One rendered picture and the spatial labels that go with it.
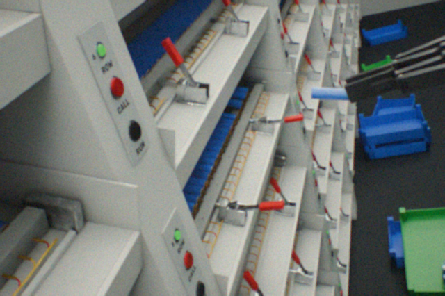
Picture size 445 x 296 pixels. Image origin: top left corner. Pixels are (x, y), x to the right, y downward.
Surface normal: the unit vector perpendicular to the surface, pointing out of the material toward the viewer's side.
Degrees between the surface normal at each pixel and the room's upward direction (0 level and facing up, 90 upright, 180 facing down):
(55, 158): 90
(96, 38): 90
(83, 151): 90
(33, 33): 109
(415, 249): 26
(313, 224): 90
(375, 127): 0
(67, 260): 19
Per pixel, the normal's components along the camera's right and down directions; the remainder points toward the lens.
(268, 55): -0.24, 0.52
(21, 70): 0.97, 0.17
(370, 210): -0.27, -0.85
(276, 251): 0.04, -0.84
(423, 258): -0.35, -0.54
